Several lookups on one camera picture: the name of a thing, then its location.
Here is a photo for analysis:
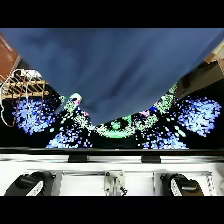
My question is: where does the blue T-shirt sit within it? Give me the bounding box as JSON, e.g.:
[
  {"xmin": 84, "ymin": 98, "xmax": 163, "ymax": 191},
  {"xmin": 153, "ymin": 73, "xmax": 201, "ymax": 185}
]
[{"xmin": 0, "ymin": 28, "xmax": 224, "ymax": 126}]

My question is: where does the brown clothes hanger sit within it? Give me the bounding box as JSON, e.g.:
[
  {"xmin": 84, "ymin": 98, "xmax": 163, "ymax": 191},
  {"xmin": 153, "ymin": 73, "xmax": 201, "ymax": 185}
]
[
  {"xmin": 5, "ymin": 70, "xmax": 50, "ymax": 89},
  {"xmin": 1, "ymin": 87, "xmax": 51, "ymax": 101}
]

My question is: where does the beige cardboard box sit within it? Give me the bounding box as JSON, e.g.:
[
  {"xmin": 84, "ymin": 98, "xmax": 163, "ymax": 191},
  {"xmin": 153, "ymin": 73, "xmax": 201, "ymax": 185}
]
[{"xmin": 202, "ymin": 39, "xmax": 224, "ymax": 65}]

